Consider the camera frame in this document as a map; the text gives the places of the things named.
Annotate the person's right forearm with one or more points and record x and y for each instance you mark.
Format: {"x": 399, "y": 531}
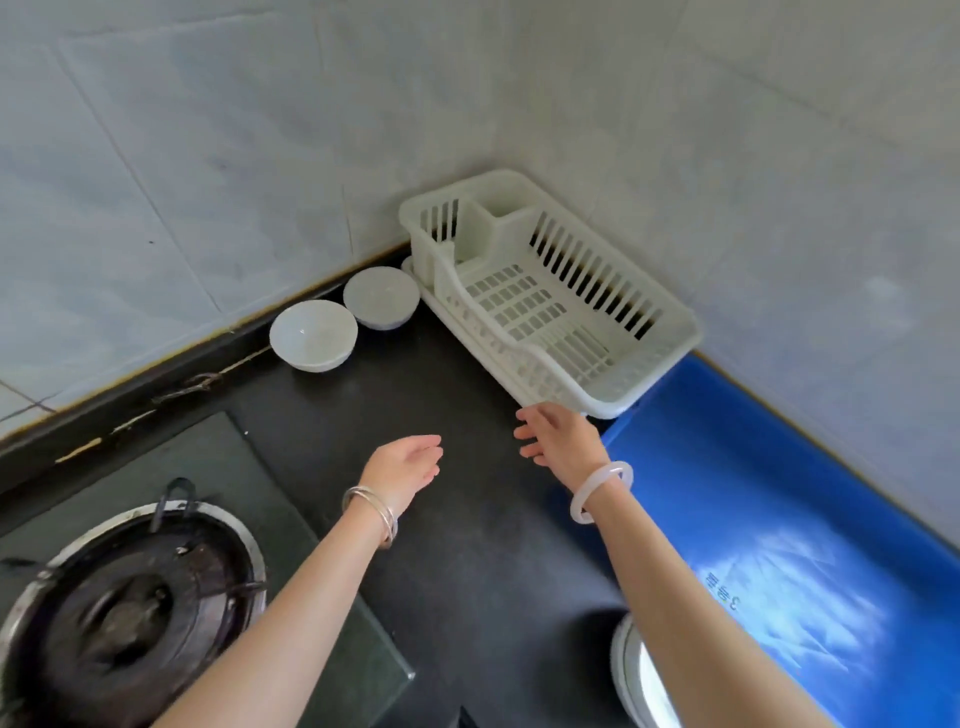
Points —
{"x": 690, "y": 630}

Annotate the silver wrist bangle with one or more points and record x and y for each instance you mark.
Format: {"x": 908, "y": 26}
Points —
{"x": 382, "y": 510}

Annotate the person's right hand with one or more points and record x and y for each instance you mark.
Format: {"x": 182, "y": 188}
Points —
{"x": 566, "y": 442}

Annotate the blue plastic tray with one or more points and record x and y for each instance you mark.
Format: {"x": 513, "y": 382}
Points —
{"x": 750, "y": 525}

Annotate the black countertop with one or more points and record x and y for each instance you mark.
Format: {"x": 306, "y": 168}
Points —
{"x": 465, "y": 525}

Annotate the white jade bangle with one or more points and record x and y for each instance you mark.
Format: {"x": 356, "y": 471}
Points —
{"x": 600, "y": 474}

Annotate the white plastic dish rack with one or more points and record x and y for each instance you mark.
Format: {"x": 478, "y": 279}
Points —
{"x": 495, "y": 225}

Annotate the person's left forearm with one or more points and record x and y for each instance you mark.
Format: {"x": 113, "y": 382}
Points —
{"x": 285, "y": 645}

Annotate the black gas burner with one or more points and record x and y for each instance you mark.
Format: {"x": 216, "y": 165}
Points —
{"x": 127, "y": 622}

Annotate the person's left hand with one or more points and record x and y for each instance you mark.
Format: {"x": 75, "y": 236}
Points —
{"x": 401, "y": 469}

